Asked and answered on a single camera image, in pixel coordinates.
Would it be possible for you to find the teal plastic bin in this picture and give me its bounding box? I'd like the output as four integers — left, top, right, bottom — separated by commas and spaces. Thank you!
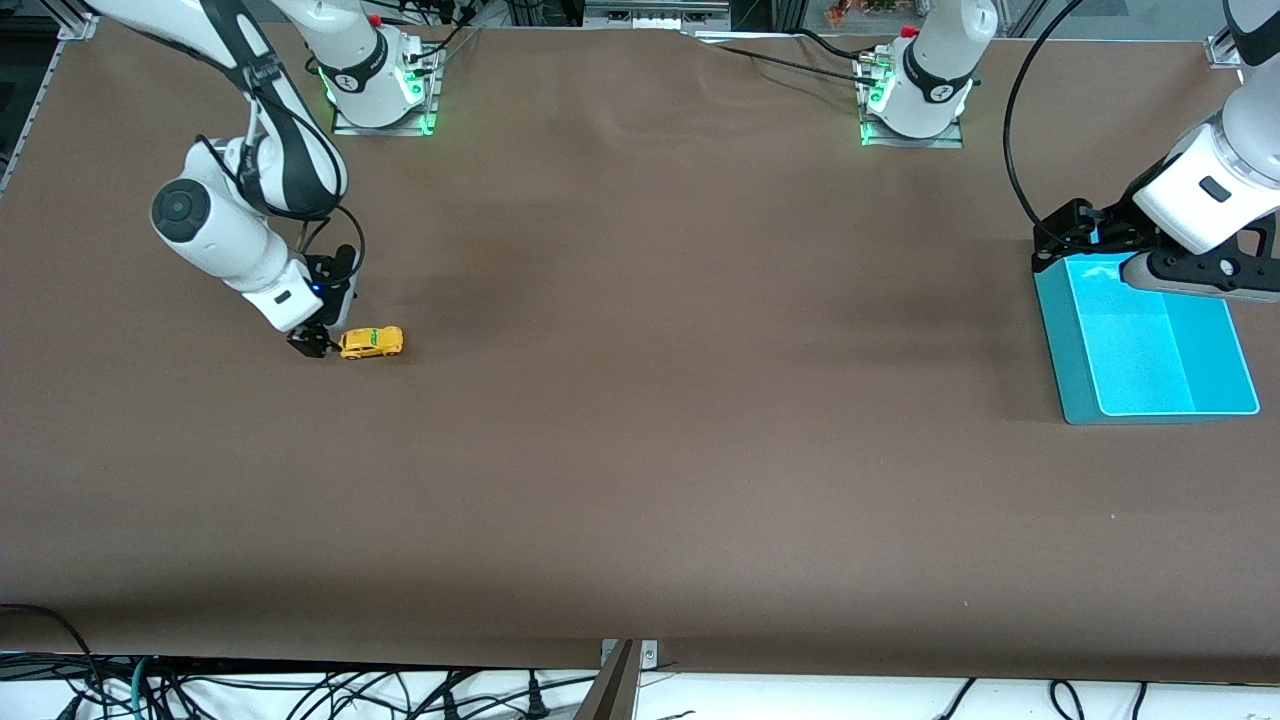
1033, 250, 1261, 425

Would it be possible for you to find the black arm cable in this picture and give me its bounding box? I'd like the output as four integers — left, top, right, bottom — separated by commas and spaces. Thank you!
235, 55, 367, 301
1003, 0, 1083, 241

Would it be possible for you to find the aluminium frame profile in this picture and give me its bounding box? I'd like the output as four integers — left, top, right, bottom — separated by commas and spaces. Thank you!
40, 0, 101, 41

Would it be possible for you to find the long black table cable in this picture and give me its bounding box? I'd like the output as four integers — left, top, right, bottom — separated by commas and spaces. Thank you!
695, 36, 881, 87

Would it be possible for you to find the short black table cable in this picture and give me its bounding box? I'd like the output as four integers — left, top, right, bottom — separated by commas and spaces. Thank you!
795, 28, 881, 65

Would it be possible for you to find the metal table clamp plate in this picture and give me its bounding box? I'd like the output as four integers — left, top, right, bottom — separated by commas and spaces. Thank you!
600, 638, 660, 669

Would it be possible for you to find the grey socket strip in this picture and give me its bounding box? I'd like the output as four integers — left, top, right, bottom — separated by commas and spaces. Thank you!
585, 0, 733, 31

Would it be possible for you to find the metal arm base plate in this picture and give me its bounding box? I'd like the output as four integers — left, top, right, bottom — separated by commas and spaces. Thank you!
332, 45, 441, 137
858, 55, 966, 149

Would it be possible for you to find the yellow toy beetle car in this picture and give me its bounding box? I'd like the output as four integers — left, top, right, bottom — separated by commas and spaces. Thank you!
338, 326, 404, 360

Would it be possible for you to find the black looped floor cable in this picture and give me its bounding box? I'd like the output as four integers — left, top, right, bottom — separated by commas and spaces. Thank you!
0, 603, 106, 720

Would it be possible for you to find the dark grey profile leg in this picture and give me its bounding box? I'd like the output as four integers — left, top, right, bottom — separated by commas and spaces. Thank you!
574, 640, 641, 720

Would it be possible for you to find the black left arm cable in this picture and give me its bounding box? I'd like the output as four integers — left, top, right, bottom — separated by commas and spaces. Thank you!
1003, 0, 1083, 241

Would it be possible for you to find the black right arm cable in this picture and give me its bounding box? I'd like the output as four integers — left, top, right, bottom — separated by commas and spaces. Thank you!
235, 55, 367, 301

